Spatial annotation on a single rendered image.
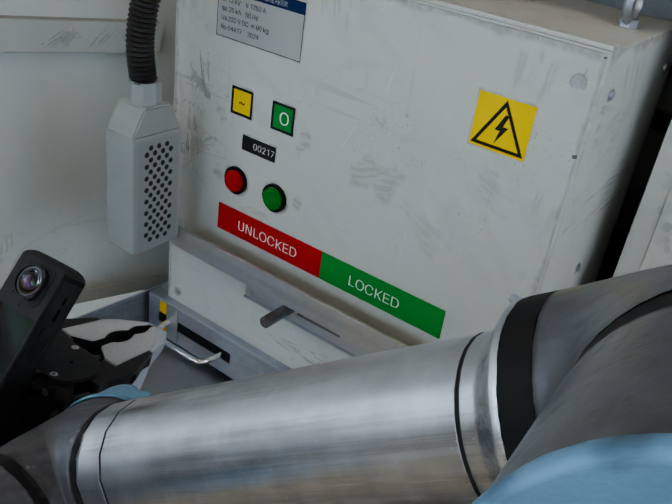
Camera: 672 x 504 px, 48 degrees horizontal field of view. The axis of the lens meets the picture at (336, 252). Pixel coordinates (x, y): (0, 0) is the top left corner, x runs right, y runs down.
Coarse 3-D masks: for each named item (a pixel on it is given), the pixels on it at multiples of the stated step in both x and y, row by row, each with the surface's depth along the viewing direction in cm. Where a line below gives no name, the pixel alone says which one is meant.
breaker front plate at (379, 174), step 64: (192, 0) 84; (320, 0) 74; (384, 0) 70; (192, 64) 88; (256, 64) 82; (320, 64) 77; (384, 64) 72; (448, 64) 68; (512, 64) 65; (576, 64) 62; (192, 128) 91; (256, 128) 85; (320, 128) 79; (384, 128) 75; (448, 128) 70; (576, 128) 63; (192, 192) 95; (256, 192) 88; (320, 192) 82; (384, 192) 77; (448, 192) 73; (512, 192) 69; (192, 256) 99; (256, 256) 92; (384, 256) 80; (448, 256) 75; (512, 256) 71; (256, 320) 95; (384, 320) 83; (448, 320) 78
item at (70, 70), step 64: (0, 0) 88; (64, 0) 93; (128, 0) 98; (0, 64) 91; (64, 64) 96; (0, 128) 95; (64, 128) 100; (0, 192) 98; (64, 192) 104; (0, 256) 102; (64, 256) 108; (128, 256) 115
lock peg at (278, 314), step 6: (282, 306) 89; (270, 312) 87; (276, 312) 88; (282, 312) 88; (288, 312) 89; (294, 312) 90; (264, 318) 86; (270, 318) 86; (276, 318) 87; (282, 318) 88; (264, 324) 86; (270, 324) 86
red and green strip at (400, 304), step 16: (224, 208) 92; (224, 224) 93; (240, 224) 91; (256, 224) 90; (256, 240) 91; (272, 240) 89; (288, 240) 87; (288, 256) 88; (304, 256) 87; (320, 256) 85; (320, 272) 86; (336, 272) 85; (352, 272) 83; (352, 288) 84; (368, 288) 83; (384, 288) 81; (384, 304) 82; (400, 304) 81; (416, 304) 79; (416, 320) 80; (432, 320) 79
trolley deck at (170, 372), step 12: (168, 348) 106; (156, 360) 103; (168, 360) 104; (180, 360) 104; (156, 372) 101; (168, 372) 102; (180, 372) 102; (192, 372) 102; (204, 372) 103; (216, 372) 103; (144, 384) 98; (156, 384) 99; (168, 384) 99; (180, 384) 100; (192, 384) 100; (204, 384) 101
